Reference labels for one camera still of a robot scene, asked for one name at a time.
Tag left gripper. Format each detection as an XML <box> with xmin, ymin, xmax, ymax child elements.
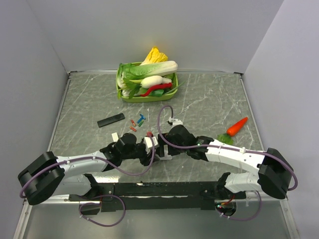
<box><xmin>121</xmin><ymin>141</ymin><xmax>160</xmax><ymax>165</ymax></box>

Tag black remote control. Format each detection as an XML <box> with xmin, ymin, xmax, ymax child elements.
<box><xmin>97</xmin><ymin>113</ymin><xmax>125</xmax><ymax>128</ymax></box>

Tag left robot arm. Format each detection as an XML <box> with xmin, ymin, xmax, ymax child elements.
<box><xmin>17</xmin><ymin>132</ymin><xmax>159</xmax><ymax>206</ymax></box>

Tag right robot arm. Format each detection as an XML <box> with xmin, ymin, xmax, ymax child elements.
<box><xmin>158</xmin><ymin>124</ymin><xmax>294</xmax><ymax>200</ymax></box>

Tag black base bar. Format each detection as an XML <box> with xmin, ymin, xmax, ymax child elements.
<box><xmin>69</xmin><ymin>181</ymin><xmax>246</xmax><ymax>212</ymax></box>

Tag green plastic tray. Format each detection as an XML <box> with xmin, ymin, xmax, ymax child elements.
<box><xmin>120</xmin><ymin>62</ymin><xmax>178</xmax><ymax>103</ymax></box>

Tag orange toy carrot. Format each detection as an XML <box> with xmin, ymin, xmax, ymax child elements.
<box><xmin>217</xmin><ymin>117</ymin><xmax>248</xmax><ymax>145</ymax></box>

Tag red chili pepper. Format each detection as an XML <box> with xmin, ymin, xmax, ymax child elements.
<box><xmin>140</xmin><ymin>83</ymin><xmax>172</xmax><ymax>97</ymax></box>

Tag small green bok choy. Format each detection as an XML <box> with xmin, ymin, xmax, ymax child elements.
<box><xmin>116</xmin><ymin>63</ymin><xmax>134</xmax><ymax>89</ymax></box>

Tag green parsley sprig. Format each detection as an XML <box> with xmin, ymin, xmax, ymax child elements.
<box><xmin>116</xmin><ymin>78</ymin><xmax>142</xmax><ymax>99</ymax></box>

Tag white toy radish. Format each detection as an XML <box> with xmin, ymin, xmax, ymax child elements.
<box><xmin>140</xmin><ymin>76</ymin><xmax>172</xmax><ymax>89</ymax></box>

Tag long green napa cabbage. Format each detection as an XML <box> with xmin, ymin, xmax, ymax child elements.
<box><xmin>121</xmin><ymin>61</ymin><xmax>178</xmax><ymax>80</ymax></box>

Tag yellow toy cabbage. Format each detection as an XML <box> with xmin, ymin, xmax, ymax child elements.
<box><xmin>141</xmin><ymin>47</ymin><xmax>168</xmax><ymax>65</ymax></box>

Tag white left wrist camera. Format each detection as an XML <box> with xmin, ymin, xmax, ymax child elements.
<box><xmin>144</xmin><ymin>131</ymin><xmax>159</xmax><ymax>153</ymax></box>

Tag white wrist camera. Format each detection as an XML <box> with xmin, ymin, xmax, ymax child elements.
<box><xmin>144</xmin><ymin>131</ymin><xmax>159</xmax><ymax>153</ymax></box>
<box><xmin>167</xmin><ymin>117</ymin><xmax>183</xmax><ymax>127</ymax></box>

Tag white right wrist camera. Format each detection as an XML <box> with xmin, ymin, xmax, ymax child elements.
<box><xmin>167</xmin><ymin>117</ymin><xmax>183</xmax><ymax>127</ymax></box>

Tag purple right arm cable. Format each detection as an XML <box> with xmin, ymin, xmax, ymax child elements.
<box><xmin>157</xmin><ymin>106</ymin><xmax>299</xmax><ymax>191</ymax></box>

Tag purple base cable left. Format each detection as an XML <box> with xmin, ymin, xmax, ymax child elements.
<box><xmin>79</xmin><ymin>194</ymin><xmax>126</xmax><ymax>228</ymax></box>

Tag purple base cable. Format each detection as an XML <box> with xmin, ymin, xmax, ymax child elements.
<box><xmin>215</xmin><ymin>190</ymin><xmax>262</xmax><ymax>222</ymax></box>
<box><xmin>79</xmin><ymin>194</ymin><xmax>126</xmax><ymax>228</ymax></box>

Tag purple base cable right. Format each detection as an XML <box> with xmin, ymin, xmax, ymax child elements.
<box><xmin>215</xmin><ymin>190</ymin><xmax>262</xmax><ymax>222</ymax></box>

